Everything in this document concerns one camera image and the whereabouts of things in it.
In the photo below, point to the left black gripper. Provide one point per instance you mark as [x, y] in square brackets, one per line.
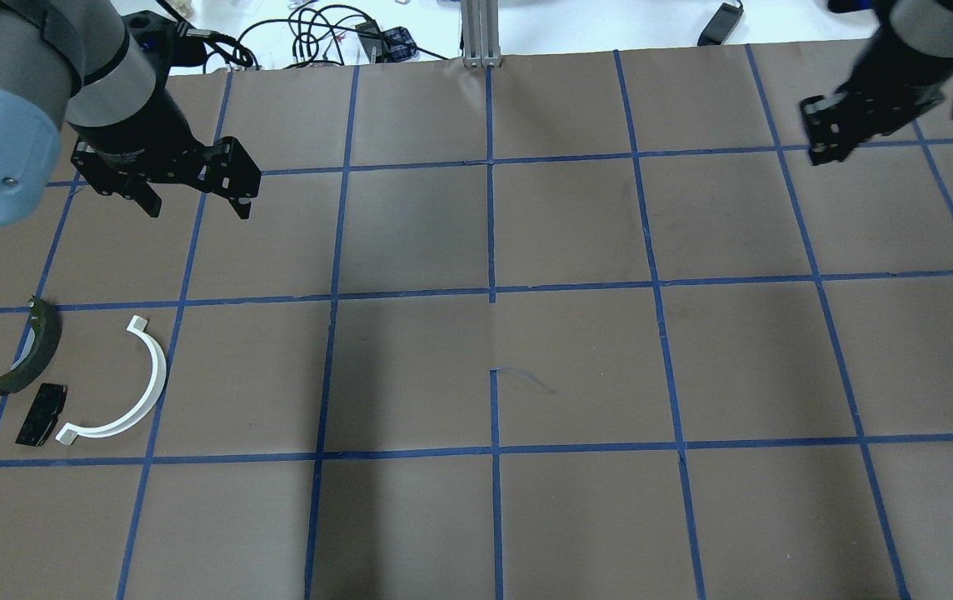
[137, 125]

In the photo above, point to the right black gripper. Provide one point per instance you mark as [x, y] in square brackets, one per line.
[889, 90]

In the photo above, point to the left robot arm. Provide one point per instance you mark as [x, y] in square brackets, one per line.
[80, 64]

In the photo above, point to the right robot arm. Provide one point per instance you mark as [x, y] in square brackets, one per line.
[925, 25]

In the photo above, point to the black power adapter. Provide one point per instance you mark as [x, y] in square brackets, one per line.
[721, 24]

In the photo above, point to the green brake shoe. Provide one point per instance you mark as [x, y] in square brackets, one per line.
[44, 335]

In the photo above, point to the black brake pad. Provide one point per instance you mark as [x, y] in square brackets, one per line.
[42, 416]

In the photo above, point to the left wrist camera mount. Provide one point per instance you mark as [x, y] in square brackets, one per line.
[166, 43]

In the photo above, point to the white curved plastic bracket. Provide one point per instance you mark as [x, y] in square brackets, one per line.
[115, 374]

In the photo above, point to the aluminium frame post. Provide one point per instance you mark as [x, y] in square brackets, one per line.
[480, 30]

